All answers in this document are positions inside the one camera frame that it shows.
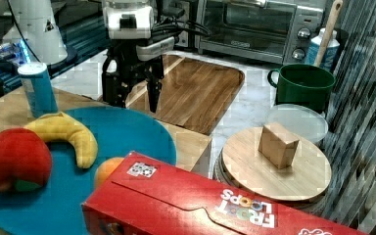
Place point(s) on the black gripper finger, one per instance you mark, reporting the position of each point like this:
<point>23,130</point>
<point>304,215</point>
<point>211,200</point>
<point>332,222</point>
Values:
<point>115,89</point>
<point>154,88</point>

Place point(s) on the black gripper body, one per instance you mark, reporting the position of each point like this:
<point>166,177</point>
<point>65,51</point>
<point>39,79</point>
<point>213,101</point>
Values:
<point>134,59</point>

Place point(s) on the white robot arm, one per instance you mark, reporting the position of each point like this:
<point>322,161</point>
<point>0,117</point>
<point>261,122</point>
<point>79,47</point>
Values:
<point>131,19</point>

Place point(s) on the wooden tray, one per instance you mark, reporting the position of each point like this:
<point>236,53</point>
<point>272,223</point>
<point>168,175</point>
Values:
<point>196,94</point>

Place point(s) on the plush banana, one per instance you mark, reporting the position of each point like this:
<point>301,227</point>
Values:
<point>62,127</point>

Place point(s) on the blue shaker white cap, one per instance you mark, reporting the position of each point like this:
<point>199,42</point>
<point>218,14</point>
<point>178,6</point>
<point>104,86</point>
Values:
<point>38,89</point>

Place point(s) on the plush orange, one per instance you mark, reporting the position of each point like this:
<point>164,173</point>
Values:
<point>105,169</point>

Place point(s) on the red Froot Loops cereal box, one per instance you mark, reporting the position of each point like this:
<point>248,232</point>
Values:
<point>144,196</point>

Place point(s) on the plush red apple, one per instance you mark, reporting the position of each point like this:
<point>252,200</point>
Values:
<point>25,161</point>

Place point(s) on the round teal plate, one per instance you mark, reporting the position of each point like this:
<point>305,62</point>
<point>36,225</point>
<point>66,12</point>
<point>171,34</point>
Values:
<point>56,208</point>

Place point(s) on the stainless toaster oven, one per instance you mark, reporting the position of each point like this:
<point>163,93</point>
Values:
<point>273,31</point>

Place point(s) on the green mug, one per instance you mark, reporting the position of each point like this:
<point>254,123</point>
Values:
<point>304,85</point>

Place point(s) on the jar with wooden lid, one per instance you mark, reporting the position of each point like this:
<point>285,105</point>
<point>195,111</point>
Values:
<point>301,185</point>

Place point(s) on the wooden spatula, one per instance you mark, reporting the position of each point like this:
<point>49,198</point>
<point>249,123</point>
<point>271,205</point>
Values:
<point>333,15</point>

